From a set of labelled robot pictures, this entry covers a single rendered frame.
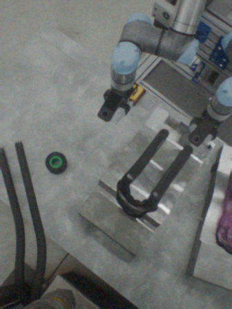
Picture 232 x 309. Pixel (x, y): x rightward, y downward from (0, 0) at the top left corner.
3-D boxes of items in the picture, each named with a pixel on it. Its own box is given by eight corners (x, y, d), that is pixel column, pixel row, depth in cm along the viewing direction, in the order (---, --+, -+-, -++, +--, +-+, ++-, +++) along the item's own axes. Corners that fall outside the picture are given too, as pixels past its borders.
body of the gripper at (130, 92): (137, 93, 122) (141, 76, 111) (123, 112, 120) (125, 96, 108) (119, 81, 123) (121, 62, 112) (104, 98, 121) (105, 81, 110)
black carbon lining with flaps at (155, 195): (161, 127, 136) (165, 118, 127) (196, 152, 134) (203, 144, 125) (106, 200, 127) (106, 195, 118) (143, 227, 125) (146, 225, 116)
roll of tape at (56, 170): (46, 174, 136) (45, 172, 132) (46, 154, 138) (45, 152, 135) (67, 174, 136) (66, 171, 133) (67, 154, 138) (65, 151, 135)
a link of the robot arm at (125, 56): (144, 43, 96) (135, 69, 94) (140, 64, 107) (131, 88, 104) (117, 34, 97) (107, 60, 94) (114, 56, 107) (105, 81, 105)
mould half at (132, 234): (154, 114, 145) (159, 100, 132) (208, 151, 142) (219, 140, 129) (78, 213, 132) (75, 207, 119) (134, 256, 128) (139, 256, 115)
